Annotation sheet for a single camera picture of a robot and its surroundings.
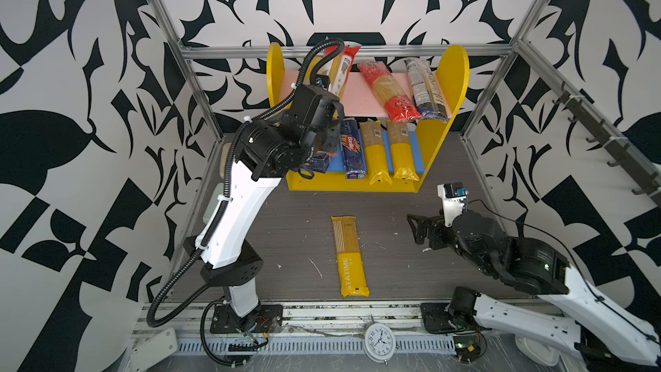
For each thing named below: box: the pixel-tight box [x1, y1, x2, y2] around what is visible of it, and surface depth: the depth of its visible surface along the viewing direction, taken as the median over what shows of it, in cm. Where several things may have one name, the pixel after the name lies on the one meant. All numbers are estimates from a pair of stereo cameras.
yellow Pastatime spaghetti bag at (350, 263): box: [330, 215, 371, 298], surface depth 86 cm
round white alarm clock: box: [363, 322, 396, 367], surface depth 69 cm
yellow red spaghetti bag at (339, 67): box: [314, 41, 362, 99], surface depth 60 cm
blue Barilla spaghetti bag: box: [340, 117, 367, 180], surface depth 93 cm
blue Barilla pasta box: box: [303, 149, 332, 174], surface depth 87 cm
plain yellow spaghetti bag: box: [359, 120, 389, 182], surface depth 96 cm
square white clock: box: [514, 334, 561, 367], surface depth 67 cm
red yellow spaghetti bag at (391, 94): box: [358, 61, 423, 124], surface depth 73 cm
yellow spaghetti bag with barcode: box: [385, 118, 420, 183], surface depth 94 cm
